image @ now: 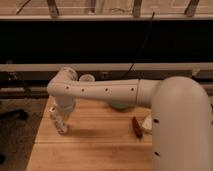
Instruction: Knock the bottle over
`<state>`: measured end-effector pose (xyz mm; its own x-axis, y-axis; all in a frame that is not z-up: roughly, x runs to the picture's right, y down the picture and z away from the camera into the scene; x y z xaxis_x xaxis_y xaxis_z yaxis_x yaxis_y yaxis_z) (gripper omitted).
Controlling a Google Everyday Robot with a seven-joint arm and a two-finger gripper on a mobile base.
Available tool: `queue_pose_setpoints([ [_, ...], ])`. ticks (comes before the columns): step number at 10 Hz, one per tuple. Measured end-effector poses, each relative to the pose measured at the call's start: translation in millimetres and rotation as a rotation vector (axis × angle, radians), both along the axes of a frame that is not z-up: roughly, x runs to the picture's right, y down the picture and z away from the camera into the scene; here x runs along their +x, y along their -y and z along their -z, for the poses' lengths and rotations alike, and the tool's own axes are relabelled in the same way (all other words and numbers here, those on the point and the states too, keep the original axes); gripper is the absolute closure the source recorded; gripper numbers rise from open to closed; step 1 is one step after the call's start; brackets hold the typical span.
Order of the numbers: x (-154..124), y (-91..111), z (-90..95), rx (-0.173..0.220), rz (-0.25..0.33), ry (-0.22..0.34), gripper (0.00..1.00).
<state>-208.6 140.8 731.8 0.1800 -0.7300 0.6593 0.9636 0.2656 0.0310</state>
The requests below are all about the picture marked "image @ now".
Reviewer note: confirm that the clear bottle white cap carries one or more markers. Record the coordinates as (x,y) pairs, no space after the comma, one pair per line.
(58,120)

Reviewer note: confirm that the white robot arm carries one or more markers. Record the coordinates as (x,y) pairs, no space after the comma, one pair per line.
(182,116)

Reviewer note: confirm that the clear plastic cup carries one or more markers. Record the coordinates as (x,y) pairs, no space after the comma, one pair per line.
(87,78)

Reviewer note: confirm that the green ceramic bowl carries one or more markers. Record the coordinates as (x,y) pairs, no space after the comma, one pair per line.
(119,106)

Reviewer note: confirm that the clear box white contents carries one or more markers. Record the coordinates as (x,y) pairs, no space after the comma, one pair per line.
(147,124)

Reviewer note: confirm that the black office chair base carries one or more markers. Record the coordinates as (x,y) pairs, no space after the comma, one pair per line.
(20,113)

